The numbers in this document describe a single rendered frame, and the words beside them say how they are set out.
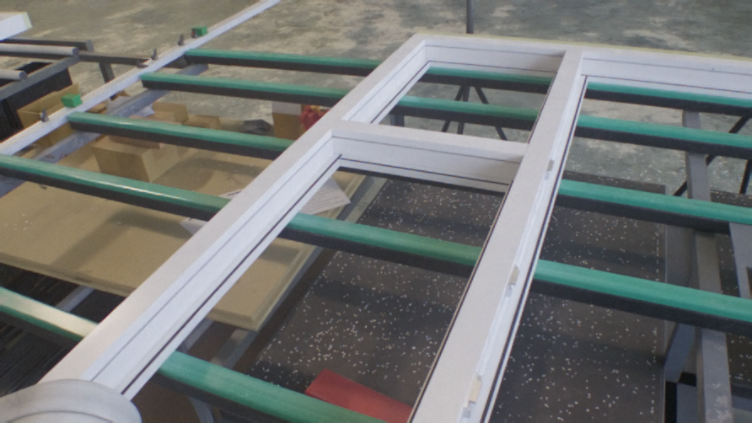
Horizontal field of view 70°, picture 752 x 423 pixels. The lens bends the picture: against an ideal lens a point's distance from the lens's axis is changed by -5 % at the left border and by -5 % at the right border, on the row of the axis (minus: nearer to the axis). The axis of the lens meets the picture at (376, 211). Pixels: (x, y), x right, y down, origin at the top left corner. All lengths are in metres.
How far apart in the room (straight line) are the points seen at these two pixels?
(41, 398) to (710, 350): 0.78
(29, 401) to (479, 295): 0.53
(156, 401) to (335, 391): 0.65
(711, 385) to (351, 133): 0.73
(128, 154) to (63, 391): 1.43
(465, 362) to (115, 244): 1.04
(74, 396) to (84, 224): 1.33
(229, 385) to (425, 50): 1.11
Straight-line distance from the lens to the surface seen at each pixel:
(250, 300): 1.19
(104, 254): 1.46
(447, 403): 0.60
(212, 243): 0.85
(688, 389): 1.17
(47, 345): 1.79
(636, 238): 1.43
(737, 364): 1.21
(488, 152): 1.01
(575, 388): 1.07
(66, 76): 2.53
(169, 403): 1.52
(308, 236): 0.97
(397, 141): 1.06
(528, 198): 0.88
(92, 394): 0.29
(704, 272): 0.99
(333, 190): 1.46
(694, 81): 1.53
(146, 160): 1.67
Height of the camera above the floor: 1.42
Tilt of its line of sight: 35 degrees down
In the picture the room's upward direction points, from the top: 5 degrees counter-clockwise
